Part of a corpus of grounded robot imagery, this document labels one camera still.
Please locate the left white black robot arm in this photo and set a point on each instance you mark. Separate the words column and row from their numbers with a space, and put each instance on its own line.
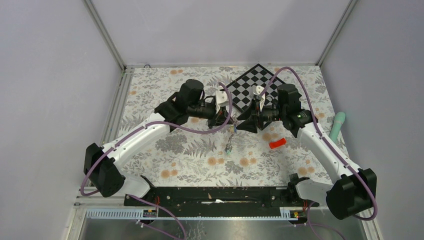
column 103, row 164

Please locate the mint green cylinder handle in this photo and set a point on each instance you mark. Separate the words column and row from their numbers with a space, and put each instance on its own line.
column 338, row 121

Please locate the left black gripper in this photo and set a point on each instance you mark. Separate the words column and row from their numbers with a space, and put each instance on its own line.
column 218, row 119

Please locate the large grey metal keyring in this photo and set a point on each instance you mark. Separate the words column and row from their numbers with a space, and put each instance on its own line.
column 229, row 146

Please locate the red plastic block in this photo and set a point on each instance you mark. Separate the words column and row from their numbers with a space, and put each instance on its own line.
column 278, row 143

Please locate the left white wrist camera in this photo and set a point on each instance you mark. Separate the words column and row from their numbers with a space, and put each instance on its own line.
column 221, row 100

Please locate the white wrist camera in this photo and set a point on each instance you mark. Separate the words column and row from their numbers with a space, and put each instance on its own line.
column 259, row 95
column 221, row 100

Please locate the black white checkerboard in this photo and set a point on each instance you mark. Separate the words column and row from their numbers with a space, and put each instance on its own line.
column 241, row 88

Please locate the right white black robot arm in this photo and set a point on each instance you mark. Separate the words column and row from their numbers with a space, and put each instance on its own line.
column 352, row 189

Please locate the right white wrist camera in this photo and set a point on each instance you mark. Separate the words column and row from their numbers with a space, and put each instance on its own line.
column 259, row 95

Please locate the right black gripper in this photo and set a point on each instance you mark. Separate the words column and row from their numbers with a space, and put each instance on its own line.
column 250, row 124

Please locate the floral table mat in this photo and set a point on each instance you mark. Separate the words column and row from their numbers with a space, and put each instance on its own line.
column 189, row 159

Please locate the white slotted cable duct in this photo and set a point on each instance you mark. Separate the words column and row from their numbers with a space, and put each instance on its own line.
column 273, row 214

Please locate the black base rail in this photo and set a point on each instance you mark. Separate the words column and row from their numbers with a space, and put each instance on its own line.
column 197, row 198

